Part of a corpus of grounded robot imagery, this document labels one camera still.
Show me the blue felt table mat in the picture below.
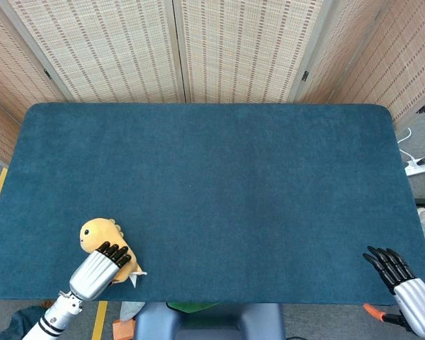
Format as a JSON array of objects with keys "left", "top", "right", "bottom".
[{"left": 0, "top": 103, "right": 425, "bottom": 306}]

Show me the orange block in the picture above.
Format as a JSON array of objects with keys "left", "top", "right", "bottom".
[{"left": 112, "top": 318, "right": 136, "bottom": 340}]

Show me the green cloth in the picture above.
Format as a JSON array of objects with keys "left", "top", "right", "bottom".
[{"left": 166, "top": 301, "right": 221, "bottom": 315}]

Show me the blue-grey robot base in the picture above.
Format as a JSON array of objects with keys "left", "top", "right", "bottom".
[{"left": 133, "top": 302, "right": 286, "bottom": 340}]

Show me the white power cable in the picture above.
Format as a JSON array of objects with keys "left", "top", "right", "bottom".
[{"left": 397, "top": 127, "right": 418, "bottom": 164}]

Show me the white power strip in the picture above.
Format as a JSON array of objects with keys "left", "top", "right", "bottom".
[{"left": 404, "top": 159, "right": 425, "bottom": 177}]

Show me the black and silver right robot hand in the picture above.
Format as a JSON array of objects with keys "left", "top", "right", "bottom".
[{"left": 362, "top": 246, "right": 425, "bottom": 338}]

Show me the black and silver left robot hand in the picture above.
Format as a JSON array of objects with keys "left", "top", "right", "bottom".
[{"left": 69, "top": 241, "right": 132, "bottom": 302}]

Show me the dark blue cloth bag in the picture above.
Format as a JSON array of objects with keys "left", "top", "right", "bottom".
[{"left": 0, "top": 305, "right": 47, "bottom": 340}]

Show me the grey cloth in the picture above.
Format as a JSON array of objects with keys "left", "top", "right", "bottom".
[{"left": 119, "top": 301, "right": 146, "bottom": 323}]

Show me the yellow plush dinosaur toy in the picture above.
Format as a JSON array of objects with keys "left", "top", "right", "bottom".
[{"left": 79, "top": 217, "right": 148, "bottom": 288}]

